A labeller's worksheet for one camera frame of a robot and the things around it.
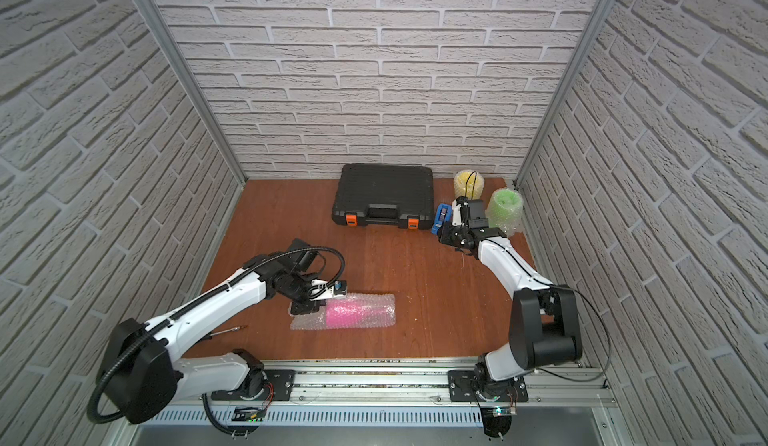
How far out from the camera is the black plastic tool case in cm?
102

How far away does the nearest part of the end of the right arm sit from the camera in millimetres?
651

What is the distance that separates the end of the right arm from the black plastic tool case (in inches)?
8.7
